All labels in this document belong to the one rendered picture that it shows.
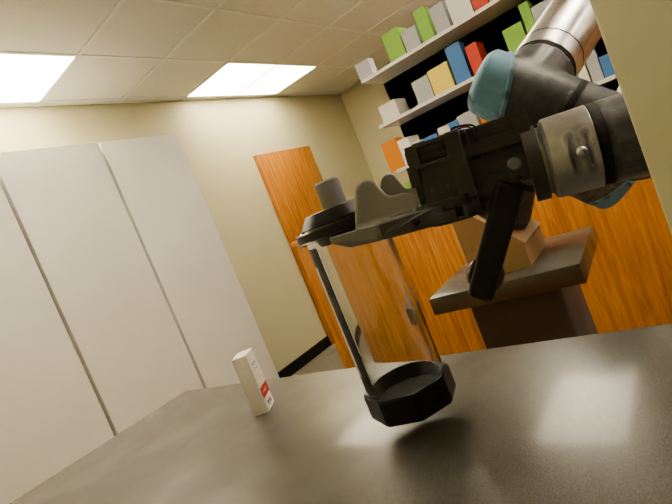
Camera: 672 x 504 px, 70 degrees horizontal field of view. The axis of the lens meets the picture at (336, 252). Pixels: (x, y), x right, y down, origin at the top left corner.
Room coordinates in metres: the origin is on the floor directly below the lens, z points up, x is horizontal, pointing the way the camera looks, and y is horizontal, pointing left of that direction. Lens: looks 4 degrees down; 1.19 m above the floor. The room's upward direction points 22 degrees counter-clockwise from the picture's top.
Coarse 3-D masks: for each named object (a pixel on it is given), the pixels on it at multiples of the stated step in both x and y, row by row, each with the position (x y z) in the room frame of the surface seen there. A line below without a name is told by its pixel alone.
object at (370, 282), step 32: (320, 256) 0.50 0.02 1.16; (352, 256) 0.48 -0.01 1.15; (384, 256) 0.49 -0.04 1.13; (352, 288) 0.48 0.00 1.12; (384, 288) 0.48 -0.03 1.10; (352, 320) 0.49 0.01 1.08; (384, 320) 0.48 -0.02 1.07; (416, 320) 0.50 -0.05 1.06; (384, 352) 0.48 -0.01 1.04; (416, 352) 0.49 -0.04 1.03; (384, 384) 0.49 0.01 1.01; (416, 384) 0.48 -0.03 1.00
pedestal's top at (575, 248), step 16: (560, 240) 1.11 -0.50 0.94; (576, 240) 1.05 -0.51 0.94; (592, 240) 1.06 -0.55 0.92; (544, 256) 1.02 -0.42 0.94; (560, 256) 0.97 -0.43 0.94; (576, 256) 0.93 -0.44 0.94; (592, 256) 1.00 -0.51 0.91; (464, 272) 1.18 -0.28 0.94; (512, 272) 1.00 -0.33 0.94; (528, 272) 0.95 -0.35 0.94; (544, 272) 0.91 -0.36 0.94; (560, 272) 0.89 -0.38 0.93; (576, 272) 0.88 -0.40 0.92; (448, 288) 1.08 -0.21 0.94; (464, 288) 1.03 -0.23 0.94; (512, 288) 0.95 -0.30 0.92; (528, 288) 0.93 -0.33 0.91; (544, 288) 0.92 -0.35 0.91; (560, 288) 0.90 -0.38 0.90; (432, 304) 1.05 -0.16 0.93; (448, 304) 1.03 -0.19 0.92; (464, 304) 1.01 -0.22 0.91; (480, 304) 0.99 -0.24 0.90
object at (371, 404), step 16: (336, 224) 0.47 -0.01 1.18; (352, 224) 0.47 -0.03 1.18; (304, 240) 0.50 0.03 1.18; (448, 368) 0.52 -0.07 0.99; (432, 384) 0.49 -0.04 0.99; (448, 384) 0.50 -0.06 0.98; (368, 400) 0.52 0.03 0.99; (384, 400) 0.49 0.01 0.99; (400, 400) 0.48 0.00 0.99; (416, 400) 0.48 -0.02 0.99; (432, 400) 0.48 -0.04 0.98; (448, 400) 0.49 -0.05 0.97; (384, 416) 0.49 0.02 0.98; (400, 416) 0.48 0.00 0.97; (416, 416) 0.48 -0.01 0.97
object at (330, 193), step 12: (324, 180) 0.51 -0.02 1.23; (336, 180) 0.52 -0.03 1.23; (324, 192) 0.51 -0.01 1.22; (336, 192) 0.51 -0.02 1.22; (324, 204) 0.52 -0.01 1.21; (336, 204) 0.51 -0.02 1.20; (348, 204) 0.49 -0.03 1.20; (312, 216) 0.50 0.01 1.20; (324, 216) 0.49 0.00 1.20; (336, 216) 0.48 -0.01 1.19; (312, 228) 0.49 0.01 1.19
